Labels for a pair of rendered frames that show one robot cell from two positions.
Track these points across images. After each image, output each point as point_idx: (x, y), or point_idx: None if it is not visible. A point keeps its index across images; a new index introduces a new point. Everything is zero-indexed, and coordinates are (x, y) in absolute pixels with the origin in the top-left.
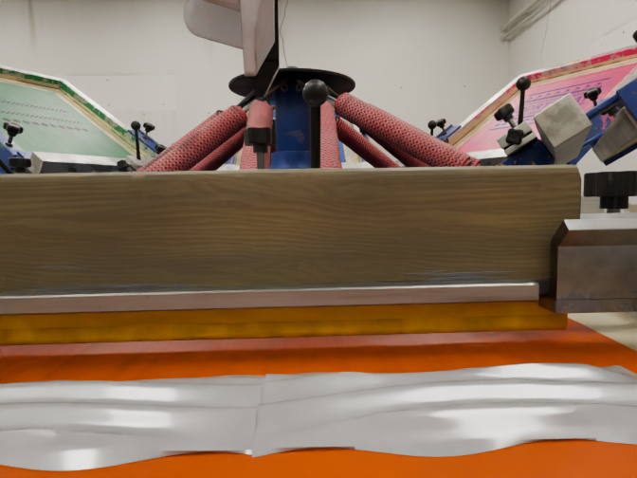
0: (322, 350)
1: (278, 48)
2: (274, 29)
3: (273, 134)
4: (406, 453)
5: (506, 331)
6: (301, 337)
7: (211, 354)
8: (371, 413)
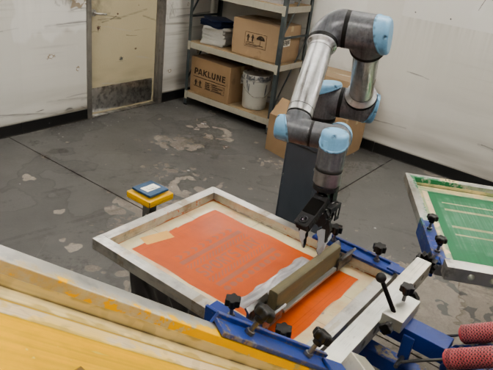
0: None
1: (317, 247)
2: (302, 242)
3: (404, 289)
4: (260, 284)
5: (278, 320)
6: (304, 299)
7: None
8: (268, 285)
